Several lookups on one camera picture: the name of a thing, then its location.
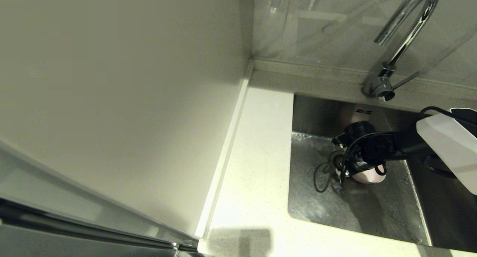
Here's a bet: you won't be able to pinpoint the pink bowl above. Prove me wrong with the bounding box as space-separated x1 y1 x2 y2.
350 167 386 184

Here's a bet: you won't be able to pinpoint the chrome gooseneck faucet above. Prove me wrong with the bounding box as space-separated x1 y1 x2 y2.
361 0 443 102

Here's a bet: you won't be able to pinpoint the metal sink drain strainer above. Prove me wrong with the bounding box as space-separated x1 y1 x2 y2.
328 150 345 174

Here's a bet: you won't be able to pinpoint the stainless steel sink basin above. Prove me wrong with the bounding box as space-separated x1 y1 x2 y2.
287 93 477 252

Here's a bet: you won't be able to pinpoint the white trim strip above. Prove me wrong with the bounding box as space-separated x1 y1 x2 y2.
196 61 254 238

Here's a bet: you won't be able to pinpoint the white tall cabinet side panel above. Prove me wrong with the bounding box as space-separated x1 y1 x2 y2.
0 0 254 239

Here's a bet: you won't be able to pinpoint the stainless steel appliance door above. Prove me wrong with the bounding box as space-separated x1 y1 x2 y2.
0 138 198 257

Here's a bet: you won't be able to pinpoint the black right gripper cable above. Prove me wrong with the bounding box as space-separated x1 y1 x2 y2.
338 106 459 185

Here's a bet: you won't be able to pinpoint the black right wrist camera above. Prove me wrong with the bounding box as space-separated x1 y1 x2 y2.
344 120 377 137

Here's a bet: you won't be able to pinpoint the metal appliance door handle bar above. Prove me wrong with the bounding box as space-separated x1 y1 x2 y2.
0 199 198 252

